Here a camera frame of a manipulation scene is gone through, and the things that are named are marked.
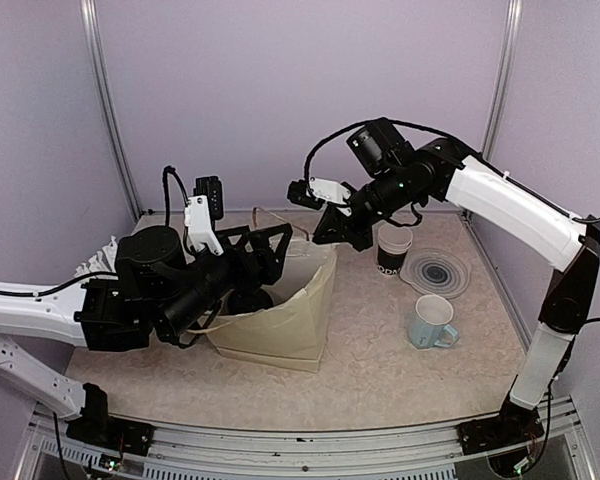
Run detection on black plastic cup lid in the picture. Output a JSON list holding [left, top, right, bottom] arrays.
[[226, 289, 274, 315]]

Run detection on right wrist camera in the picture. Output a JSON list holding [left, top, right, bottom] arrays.
[[287, 177, 355, 216]]

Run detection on bundle of white straws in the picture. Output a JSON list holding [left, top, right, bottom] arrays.
[[74, 236, 118, 277]]

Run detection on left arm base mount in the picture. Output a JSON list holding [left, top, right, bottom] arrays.
[[66, 383, 155, 457]]

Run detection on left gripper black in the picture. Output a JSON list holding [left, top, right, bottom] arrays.
[[157, 223, 293, 340]]

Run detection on stack of paper cups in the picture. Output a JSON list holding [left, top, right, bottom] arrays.
[[376, 224, 413, 276]]

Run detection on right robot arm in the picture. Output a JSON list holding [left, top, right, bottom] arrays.
[[287, 117, 600, 444]]

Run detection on grey swirl silicone lid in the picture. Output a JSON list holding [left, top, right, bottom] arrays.
[[399, 248, 471, 299]]

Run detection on beige paper bag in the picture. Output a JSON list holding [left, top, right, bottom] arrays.
[[184, 204, 340, 374]]

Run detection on light blue ceramic mug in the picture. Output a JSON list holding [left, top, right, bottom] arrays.
[[407, 294, 460, 349]]

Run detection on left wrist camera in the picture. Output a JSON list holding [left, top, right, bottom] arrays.
[[183, 176, 224, 256]]

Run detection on aluminium corner post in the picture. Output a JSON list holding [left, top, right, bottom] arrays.
[[482, 0, 523, 160], [80, 0, 142, 221]]

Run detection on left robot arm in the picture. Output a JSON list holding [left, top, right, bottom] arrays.
[[0, 177, 292, 445]]

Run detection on left aluminium corner post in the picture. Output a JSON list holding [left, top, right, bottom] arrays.
[[80, 0, 142, 221]]

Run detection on aluminium front rail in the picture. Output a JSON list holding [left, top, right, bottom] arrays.
[[12, 398, 600, 479]]

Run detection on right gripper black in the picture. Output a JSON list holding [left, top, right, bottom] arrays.
[[314, 163, 425, 249]]

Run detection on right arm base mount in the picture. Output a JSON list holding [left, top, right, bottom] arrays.
[[457, 395, 545, 455]]

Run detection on right aluminium corner post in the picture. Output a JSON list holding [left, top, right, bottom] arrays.
[[482, 0, 523, 160]]

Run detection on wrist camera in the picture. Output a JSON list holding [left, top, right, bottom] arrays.
[[183, 176, 224, 256], [287, 177, 355, 216]]

